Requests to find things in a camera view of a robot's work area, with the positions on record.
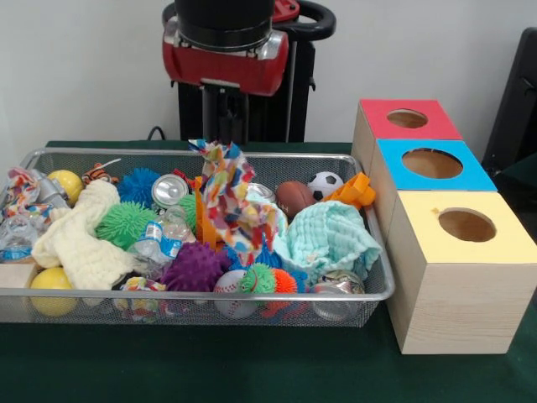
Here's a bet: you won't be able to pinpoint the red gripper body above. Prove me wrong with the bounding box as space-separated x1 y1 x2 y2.
162 31 290 97

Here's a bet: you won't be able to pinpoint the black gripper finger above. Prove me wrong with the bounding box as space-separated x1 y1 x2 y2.
203 86 231 144
228 89 250 144

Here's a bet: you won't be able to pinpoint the colourful polka dot cloth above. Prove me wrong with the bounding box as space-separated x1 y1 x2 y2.
187 139 280 268

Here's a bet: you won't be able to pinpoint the brown toy football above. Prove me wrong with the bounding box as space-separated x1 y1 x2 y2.
275 180 318 219

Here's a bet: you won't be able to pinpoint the long orange toy block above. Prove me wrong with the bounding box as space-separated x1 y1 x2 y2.
322 170 377 210

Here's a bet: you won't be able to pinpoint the silver mesh bin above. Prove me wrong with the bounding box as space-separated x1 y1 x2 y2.
0 147 396 329

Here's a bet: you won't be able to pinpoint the wooden box with three holes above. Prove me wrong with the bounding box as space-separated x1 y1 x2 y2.
351 98 537 356

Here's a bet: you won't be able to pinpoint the blue spiky rubber ball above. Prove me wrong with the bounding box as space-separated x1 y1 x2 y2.
116 167 163 209

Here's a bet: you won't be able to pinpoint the black and white soccer ball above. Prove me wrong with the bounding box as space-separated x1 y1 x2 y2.
307 170 345 202

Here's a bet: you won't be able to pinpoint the mint green cloth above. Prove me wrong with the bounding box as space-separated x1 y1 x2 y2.
245 191 383 280

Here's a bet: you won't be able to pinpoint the purple spiky rubber ball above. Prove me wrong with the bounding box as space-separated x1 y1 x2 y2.
160 241 232 293

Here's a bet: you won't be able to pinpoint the yellow ball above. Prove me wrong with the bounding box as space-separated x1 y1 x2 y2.
29 267 79 317
45 169 84 207

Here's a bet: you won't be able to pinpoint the cream yellow cloth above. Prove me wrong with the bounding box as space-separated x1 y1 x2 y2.
31 180 138 291

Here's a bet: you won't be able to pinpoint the dark green tablecloth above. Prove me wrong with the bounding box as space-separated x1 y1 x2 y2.
0 140 537 403
499 151 537 198

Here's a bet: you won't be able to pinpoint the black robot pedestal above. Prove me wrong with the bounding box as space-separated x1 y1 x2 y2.
161 0 336 143

